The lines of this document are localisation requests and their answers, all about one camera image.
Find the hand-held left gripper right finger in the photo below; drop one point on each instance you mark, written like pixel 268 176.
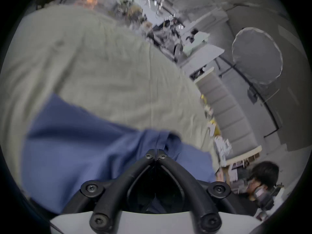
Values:
pixel 195 196

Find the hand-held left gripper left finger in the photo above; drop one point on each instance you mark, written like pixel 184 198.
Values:
pixel 114 194

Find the dark blue shirt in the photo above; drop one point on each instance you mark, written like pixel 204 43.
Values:
pixel 80 150

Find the grey padded headboard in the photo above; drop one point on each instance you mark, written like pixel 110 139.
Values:
pixel 229 116

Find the white table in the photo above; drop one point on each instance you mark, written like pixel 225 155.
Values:
pixel 203 55

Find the round white studio lamp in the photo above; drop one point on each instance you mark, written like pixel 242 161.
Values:
pixel 257 55

